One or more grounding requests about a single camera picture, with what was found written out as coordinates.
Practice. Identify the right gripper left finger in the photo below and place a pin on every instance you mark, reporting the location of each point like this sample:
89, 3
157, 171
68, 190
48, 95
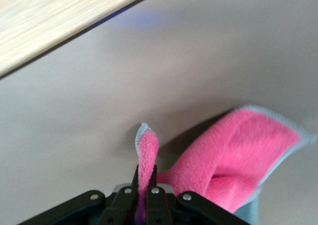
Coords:
99, 210

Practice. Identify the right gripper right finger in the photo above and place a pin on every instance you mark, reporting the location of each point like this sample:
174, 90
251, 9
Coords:
159, 210

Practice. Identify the pink cloth with grey back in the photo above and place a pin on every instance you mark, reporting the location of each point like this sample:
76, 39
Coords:
223, 148

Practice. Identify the wooden cutting board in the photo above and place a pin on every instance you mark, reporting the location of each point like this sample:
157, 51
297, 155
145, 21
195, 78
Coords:
49, 23

